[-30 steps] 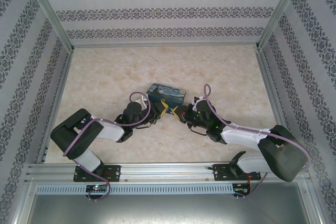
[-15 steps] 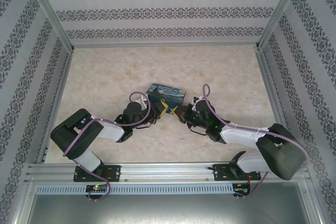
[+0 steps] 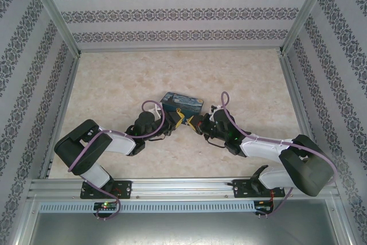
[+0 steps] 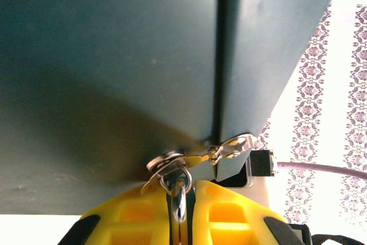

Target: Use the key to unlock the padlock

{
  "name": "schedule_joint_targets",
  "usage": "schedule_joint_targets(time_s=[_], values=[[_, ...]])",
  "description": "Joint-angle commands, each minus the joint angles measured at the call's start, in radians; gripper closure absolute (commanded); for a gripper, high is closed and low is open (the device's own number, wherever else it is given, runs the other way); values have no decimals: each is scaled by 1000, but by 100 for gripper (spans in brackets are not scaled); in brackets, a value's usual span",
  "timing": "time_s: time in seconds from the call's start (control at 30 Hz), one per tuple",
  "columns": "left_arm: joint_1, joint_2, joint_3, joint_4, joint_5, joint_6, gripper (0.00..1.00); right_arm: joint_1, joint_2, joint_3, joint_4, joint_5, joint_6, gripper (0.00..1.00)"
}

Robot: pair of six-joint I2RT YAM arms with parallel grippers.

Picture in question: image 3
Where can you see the starry night tin box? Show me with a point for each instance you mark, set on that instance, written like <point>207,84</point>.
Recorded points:
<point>183,101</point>

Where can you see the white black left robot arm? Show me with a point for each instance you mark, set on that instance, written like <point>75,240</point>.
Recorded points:
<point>86,147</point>

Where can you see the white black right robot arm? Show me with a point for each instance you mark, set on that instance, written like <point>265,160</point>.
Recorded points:
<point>301,164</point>

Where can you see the black mounting plate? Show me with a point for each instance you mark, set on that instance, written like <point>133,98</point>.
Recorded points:
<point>123,190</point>
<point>241,189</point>

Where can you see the green controller board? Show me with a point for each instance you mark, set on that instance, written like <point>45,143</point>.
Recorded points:
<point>106,205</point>
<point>263,207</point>

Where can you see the grey metal panel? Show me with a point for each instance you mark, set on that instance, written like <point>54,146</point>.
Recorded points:
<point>183,227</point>

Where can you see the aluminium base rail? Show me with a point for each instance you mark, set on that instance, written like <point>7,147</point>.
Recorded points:
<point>183,187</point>

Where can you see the aluminium side rail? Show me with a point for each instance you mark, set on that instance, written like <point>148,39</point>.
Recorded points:
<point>301,113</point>
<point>61,113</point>

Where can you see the aluminium frame post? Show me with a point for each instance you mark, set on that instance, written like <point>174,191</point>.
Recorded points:
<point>54,9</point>
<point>306,9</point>

